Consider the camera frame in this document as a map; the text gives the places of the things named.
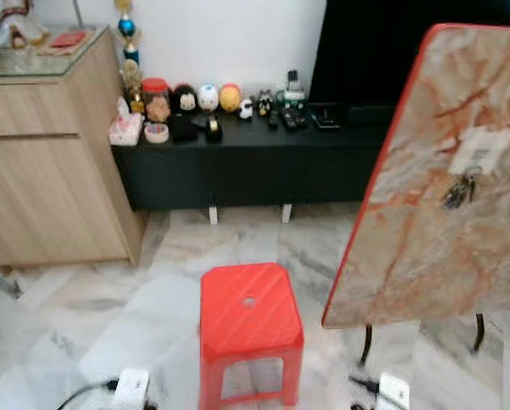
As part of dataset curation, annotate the silver bunch of keys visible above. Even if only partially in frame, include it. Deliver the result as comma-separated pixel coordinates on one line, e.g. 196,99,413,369
443,167,482,212

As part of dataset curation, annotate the marble pattern folding table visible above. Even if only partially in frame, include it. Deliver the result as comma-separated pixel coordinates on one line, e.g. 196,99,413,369
321,23,510,355

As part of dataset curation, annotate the black television screen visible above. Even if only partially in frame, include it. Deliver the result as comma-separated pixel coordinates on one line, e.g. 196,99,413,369
308,0,510,108

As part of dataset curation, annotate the black remote control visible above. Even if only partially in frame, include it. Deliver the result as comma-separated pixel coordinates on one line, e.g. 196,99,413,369
280,107,309,131

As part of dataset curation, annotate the black low tv console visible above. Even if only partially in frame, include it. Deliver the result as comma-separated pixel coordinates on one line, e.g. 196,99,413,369
112,102,392,225

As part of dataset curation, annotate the red plastic stool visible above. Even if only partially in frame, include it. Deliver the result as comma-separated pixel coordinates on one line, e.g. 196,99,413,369
197,262,305,410

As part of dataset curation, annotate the yellow round figurine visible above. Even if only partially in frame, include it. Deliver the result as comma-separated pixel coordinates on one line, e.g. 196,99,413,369
219,84,243,114

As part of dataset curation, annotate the black and yellow gadget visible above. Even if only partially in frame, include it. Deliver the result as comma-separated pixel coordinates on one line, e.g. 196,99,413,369
203,117,224,142

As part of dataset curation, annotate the white round figurine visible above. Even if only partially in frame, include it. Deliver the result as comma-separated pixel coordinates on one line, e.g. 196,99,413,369
197,84,220,114

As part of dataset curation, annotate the small black box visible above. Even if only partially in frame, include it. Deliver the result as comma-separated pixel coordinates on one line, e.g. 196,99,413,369
169,115,200,144

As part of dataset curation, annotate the black round figurine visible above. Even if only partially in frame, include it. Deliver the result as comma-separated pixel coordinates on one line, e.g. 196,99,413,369
171,84,198,116

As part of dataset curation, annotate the red lid snack jar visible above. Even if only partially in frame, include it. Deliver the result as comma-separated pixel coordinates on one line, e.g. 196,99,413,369
142,78,172,123

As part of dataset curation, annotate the pink tissue box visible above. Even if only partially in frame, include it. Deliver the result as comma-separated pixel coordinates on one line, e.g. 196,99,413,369
109,113,144,146

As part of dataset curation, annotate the small gold trophy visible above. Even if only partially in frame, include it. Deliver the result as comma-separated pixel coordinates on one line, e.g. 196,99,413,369
122,60,146,114

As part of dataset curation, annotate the blue and gold trophy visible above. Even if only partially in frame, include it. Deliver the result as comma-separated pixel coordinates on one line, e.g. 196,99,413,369
114,0,142,65

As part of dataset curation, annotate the light wooden cabinet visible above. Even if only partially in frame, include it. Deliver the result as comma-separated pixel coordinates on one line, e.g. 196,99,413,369
0,26,149,267

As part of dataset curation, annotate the flat red item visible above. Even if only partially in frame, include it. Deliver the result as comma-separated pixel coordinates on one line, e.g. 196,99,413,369
50,31,89,49

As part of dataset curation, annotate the white dressed doll figurine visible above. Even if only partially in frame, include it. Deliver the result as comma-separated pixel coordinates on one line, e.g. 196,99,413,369
0,0,50,48

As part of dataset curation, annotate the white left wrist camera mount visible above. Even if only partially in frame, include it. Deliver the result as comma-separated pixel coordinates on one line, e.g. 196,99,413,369
111,369,151,410

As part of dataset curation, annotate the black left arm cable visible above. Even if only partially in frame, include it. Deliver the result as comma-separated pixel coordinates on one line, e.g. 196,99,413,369
56,378,119,410

